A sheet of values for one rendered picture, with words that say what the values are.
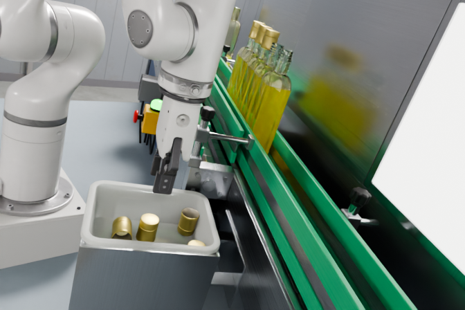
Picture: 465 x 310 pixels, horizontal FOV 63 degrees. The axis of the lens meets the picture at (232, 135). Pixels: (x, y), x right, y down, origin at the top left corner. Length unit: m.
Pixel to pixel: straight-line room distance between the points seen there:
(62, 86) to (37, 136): 0.11
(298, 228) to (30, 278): 0.58
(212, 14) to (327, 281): 0.38
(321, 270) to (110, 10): 3.81
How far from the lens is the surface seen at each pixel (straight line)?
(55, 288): 0.91
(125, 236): 0.74
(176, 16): 0.51
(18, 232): 0.90
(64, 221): 0.91
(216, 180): 0.80
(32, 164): 0.88
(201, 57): 0.55
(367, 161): 0.72
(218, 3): 0.54
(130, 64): 4.38
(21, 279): 0.93
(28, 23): 0.77
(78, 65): 0.85
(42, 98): 0.83
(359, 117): 0.76
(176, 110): 0.57
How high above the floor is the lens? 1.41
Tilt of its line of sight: 21 degrees down
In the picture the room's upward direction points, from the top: 18 degrees clockwise
